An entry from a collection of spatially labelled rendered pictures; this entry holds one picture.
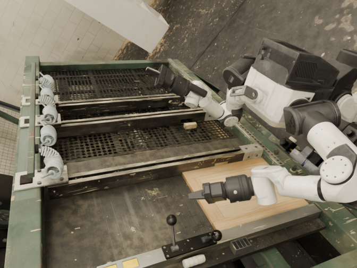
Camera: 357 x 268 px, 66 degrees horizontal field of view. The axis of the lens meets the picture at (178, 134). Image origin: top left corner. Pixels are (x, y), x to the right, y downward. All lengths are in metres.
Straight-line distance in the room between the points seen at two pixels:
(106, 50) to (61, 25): 1.01
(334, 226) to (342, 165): 0.62
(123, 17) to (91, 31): 1.66
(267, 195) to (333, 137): 0.27
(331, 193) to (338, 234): 0.58
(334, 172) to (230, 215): 0.56
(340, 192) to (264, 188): 0.24
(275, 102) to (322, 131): 0.24
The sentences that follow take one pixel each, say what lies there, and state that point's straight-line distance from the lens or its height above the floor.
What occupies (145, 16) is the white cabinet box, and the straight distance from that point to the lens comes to 5.01.
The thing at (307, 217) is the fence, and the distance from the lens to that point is 1.36.
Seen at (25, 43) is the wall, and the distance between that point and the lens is 6.67.
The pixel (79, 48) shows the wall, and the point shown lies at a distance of 6.63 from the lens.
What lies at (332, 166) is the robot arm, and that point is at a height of 1.45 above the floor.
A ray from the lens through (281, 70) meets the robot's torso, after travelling 1.09.
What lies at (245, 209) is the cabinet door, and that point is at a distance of 1.28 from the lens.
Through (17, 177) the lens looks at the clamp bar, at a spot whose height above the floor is 1.96.
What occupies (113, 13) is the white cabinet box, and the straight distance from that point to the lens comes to 4.92.
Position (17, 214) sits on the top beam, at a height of 1.95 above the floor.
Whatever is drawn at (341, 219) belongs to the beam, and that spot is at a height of 0.87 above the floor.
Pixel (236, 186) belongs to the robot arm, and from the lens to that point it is 0.94.
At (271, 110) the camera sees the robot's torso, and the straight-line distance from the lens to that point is 1.11.
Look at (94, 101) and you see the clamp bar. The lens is 1.85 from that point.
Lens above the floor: 2.20
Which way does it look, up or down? 37 degrees down
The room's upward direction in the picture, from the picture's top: 67 degrees counter-clockwise
